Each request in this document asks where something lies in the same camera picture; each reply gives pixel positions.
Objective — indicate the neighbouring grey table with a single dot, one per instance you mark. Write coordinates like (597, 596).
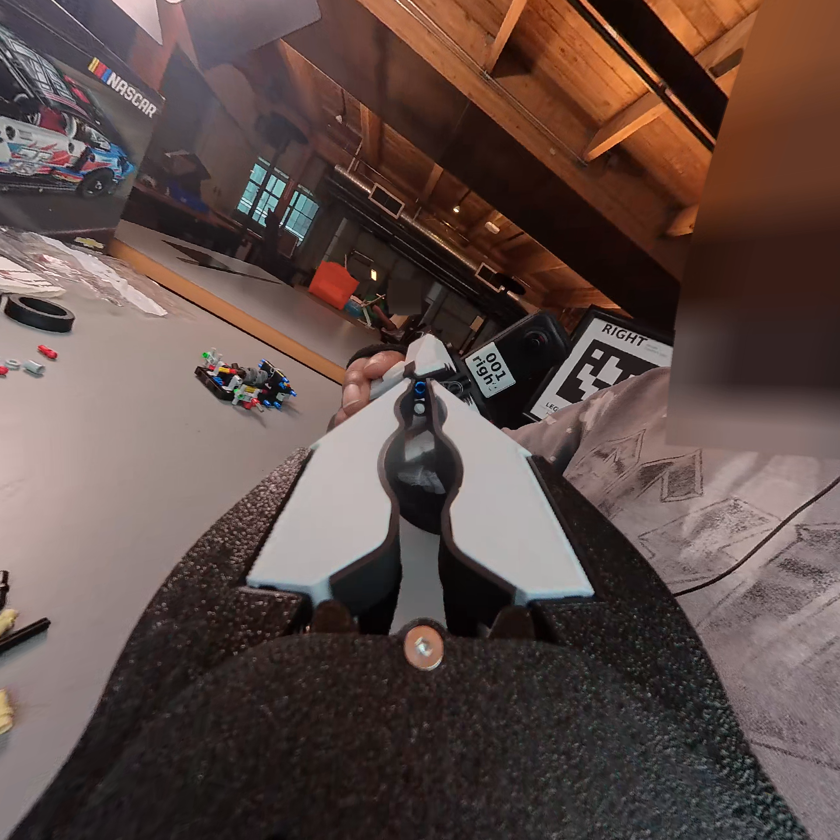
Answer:
(295, 308)

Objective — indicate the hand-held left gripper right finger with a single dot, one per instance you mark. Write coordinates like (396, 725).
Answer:
(518, 525)

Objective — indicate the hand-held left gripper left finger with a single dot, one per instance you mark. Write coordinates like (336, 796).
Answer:
(321, 512)

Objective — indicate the window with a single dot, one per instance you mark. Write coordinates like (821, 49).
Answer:
(275, 203)

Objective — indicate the black toy tyre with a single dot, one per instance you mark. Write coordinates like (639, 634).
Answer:
(19, 313)

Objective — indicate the black round pole lamp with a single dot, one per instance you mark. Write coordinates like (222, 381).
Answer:
(508, 283)

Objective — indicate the clear plastic bags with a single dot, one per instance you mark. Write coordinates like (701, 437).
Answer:
(118, 282)

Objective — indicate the sticker sheet booklet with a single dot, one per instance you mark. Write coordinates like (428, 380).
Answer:
(26, 279)

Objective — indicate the cluster of grey toy connectors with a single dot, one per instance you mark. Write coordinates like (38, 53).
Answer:
(33, 367)

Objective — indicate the person's grey patterned hoodie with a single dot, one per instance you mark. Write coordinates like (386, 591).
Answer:
(754, 558)

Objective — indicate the toy car set box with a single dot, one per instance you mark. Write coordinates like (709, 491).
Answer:
(65, 144)

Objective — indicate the orange bin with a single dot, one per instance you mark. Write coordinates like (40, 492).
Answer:
(334, 285)

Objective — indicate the black toy frame assembly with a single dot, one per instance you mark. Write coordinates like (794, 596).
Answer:
(246, 387)

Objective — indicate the framed black-white marker sign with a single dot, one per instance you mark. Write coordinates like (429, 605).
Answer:
(590, 394)

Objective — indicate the silver ceiling duct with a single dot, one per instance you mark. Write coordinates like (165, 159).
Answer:
(407, 213)

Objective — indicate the red toy pin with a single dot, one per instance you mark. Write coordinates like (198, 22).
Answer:
(47, 351)

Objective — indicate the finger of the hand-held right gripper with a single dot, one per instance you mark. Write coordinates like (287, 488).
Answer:
(428, 355)
(390, 384)

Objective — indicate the grey desk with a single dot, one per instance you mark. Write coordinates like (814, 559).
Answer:
(164, 492)

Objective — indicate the person's right hand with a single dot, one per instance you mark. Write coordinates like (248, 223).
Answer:
(358, 394)

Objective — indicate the pile of small toy pins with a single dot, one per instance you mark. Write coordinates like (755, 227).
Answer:
(5, 712)

